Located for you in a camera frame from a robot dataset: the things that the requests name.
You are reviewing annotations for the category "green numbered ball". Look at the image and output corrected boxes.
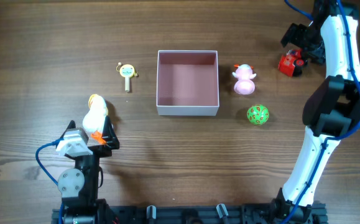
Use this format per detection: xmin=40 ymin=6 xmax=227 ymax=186
xmin=247 ymin=105 xmax=270 ymax=125

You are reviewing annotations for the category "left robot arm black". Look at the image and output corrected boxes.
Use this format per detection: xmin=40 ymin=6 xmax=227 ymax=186
xmin=56 ymin=116 xmax=120 ymax=223

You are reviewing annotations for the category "pink pig toy figure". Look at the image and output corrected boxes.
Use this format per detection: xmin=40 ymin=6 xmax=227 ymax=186
xmin=232 ymin=64 xmax=257 ymax=95

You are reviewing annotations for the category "left blue cable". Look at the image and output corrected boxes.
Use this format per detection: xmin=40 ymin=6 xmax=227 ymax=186
xmin=35 ymin=139 xmax=65 ymax=224

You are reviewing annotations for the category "white yellow duck plush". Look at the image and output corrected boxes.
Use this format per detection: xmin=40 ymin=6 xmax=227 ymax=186
xmin=83 ymin=94 xmax=108 ymax=144

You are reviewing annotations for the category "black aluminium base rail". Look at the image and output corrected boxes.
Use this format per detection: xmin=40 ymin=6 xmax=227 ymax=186
xmin=51 ymin=203 xmax=328 ymax=224

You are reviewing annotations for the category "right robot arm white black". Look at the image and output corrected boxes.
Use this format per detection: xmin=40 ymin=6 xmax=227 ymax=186
xmin=268 ymin=0 xmax=360 ymax=223

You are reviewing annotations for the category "yellow wooden rattle toy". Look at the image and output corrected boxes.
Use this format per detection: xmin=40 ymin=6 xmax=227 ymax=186
xmin=116 ymin=62 xmax=139 ymax=93

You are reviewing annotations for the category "red toy fire truck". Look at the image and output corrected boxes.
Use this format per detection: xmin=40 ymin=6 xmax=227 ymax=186
xmin=278 ymin=49 xmax=308 ymax=77

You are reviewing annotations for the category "pink open cardboard box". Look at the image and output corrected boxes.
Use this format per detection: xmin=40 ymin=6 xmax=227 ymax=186
xmin=156 ymin=50 xmax=219 ymax=116

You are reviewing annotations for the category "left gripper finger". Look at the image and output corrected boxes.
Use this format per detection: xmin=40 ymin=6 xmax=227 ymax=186
xmin=59 ymin=120 xmax=76 ymax=140
xmin=101 ymin=116 xmax=118 ymax=146

